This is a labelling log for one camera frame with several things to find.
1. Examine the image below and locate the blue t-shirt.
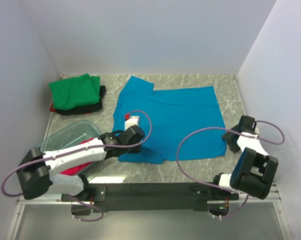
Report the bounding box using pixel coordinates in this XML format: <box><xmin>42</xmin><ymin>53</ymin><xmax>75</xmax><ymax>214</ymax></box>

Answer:
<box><xmin>113</xmin><ymin>76</ymin><xmax>226</xmax><ymax>164</ymax></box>

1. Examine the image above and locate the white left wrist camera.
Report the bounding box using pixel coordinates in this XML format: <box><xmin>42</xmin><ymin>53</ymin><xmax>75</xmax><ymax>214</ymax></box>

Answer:
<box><xmin>124</xmin><ymin>113</ymin><xmax>140</xmax><ymax>130</ymax></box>

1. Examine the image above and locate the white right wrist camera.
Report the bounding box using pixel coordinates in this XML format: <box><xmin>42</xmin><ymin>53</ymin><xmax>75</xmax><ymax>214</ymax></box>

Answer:
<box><xmin>253</xmin><ymin>126</ymin><xmax>260</xmax><ymax>135</ymax></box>

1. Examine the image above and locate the red folded t-shirt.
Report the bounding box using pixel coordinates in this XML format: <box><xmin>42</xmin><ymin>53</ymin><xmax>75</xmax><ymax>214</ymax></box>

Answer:
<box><xmin>49</xmin><ymin>104</ymin><xmax>56</xmax><ymax>113</ymax></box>

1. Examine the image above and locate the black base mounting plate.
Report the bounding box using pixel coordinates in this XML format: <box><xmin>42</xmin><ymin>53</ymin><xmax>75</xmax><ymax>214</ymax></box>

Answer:
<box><xmin>60</xmin><ymin>182</ymin><xmax>241</xmax><ymax>217</ymax></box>

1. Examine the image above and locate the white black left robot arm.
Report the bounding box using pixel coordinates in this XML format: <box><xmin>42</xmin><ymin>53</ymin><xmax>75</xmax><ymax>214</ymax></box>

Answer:
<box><xmin>16</xmin><ymin>125</ymin><xmax>145</xmax><ymax>201</ymax></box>

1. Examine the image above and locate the clear plastic bin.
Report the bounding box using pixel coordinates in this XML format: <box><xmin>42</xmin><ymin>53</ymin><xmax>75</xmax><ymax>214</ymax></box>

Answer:
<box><xmin>32</xmin><ymin>120</ymin><xmax>103</xmax><ymax>171</ymax></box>

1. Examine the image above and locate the crimson crumpled t-shirt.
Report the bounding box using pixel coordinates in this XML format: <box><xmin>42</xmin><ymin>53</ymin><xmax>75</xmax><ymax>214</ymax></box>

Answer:
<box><xmin>55</xmin><ymin>138</ymin><xmax>104</xmax><ymax>176</ymax></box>

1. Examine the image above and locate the aluminium frame rail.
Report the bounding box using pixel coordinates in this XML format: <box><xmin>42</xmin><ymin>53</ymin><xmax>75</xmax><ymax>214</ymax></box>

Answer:
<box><xmin>16</xmin><ymin>183</ymin><xmax>281</xmax><ymax>205</ymax></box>

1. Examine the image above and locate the black folded t-shirt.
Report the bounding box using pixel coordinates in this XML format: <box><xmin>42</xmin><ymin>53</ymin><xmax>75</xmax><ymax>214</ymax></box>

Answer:
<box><xmin>55</xmin><ymin>85</ymin><xmax>107</xmax><ymax>116</ymax></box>

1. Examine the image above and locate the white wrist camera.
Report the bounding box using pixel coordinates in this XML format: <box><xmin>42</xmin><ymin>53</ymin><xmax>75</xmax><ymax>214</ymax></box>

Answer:
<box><xmin>124</xmin><ymin>113</ymin><xmax>140</xmax><ymax>130</ymax></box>
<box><xmin>253</xmin><ymin>126</ymin><xmax>260</xmax><ymax>135</ymax></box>

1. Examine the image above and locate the green folded t-shirt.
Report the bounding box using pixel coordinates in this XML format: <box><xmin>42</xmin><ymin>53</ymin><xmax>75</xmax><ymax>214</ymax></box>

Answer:
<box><xmin>48</xmin><ymin>73</ymin><xmax>101</xmax><ymax>111</ymax></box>

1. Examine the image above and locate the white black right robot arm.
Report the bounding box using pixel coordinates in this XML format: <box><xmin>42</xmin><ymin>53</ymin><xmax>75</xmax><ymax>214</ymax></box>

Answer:
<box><xmin>210</xmin><ymin>115</ymin><xmax>279</xmax><ymax>200</ymax></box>

